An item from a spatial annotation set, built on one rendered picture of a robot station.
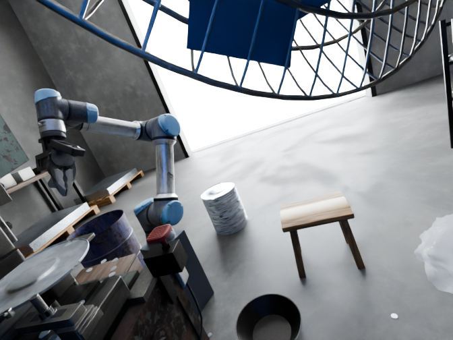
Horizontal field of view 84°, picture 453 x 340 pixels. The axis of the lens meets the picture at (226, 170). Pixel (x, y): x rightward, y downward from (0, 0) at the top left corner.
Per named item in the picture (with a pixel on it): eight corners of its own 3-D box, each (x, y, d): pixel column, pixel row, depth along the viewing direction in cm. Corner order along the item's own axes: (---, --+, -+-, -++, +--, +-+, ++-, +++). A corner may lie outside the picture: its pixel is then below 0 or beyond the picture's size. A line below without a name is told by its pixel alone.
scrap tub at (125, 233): (118, 262, 223) (90, 216, 208) (159, 252, 213) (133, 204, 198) (87, 302, 184) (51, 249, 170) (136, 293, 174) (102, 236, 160)
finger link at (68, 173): (64, 197, 87) (61, 172, 88) (76, 194, 85) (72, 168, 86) (55, 198, 84) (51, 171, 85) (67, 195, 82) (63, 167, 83)
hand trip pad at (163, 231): (164, 247, 76) (154, 227, 74) (182, 243, 75) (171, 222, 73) (155, 263, 70) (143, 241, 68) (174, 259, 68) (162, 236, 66)
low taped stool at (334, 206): (352, 239, 148) (340, 189, 138) (367, 269, 126) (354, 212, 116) (294, 250, 157) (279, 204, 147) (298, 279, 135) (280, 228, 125)
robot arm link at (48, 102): (66, 90, 88) (37, 84, 81) (71, 120, 87) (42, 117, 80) (57, 98, 93) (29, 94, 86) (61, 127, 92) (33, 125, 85)
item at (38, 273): (109, 233, 78) (108, 231, 77) (27, 317, 51) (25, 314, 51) (38, 248, 85) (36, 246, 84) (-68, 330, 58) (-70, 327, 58)
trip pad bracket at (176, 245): (175, 291, 82) (149, 243, 76) (202, 286, 79) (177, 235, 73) (168, 307, 76) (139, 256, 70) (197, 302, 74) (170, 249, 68)
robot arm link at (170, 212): (166, 224, 129) (162, 121, 136) (186, 224, 120) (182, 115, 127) (145, 227, 120) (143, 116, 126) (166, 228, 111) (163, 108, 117)
